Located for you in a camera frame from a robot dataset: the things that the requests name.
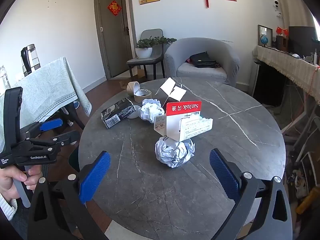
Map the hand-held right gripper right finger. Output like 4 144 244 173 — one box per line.
209 149 293 240

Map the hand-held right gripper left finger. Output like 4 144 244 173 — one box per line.
27 151 112 240

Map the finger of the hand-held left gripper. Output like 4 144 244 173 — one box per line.
30 129 81 153
20 118 63 138

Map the white paper ball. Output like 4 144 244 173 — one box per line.
155 136 195 168
139 99 165 123

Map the white round lid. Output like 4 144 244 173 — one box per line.
127 106 142 119

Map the small white box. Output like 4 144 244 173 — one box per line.
157 77 187 103

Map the person's left hand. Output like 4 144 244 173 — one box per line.
0 166 43 203

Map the black table leg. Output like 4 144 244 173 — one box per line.
65 103 86 130

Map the clear glass container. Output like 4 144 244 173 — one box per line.
0 65 12 90

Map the black carton box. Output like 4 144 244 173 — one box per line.
101 98 137 129

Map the steel electric kettle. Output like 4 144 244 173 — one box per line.
21 44 41 77

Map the red and white card package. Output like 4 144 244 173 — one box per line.
154 101 214 142

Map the flat brown cardboard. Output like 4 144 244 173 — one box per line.
119 69 147 90

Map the brown tape roll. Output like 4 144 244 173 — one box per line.
127 81 140 97

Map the white metal rack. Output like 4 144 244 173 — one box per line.
281 100 320 200

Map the yellow plastic item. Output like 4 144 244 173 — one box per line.
296 187 320 214

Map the grey door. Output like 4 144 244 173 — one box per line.
94 0 137 80

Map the grey ribbed armchair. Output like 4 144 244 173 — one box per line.
164 37 240 88

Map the grey dining chair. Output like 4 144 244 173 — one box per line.
126 29 165 80

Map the potted plant in white pot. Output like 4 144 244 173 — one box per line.
135 36 177 59

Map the black bag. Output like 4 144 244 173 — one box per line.
189 51 217 68

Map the beige lace cloth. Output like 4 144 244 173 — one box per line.
253 45 320 105

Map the red diamond door decoration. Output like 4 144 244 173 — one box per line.
107 0 123 17

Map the dark wooden box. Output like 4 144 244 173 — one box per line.
276 35 289 52

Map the framed picture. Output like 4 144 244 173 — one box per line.
257 24 273 48

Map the black monitor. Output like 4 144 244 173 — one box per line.
288 26 317 55

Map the beige ring box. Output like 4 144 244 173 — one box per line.
133 88 152 103

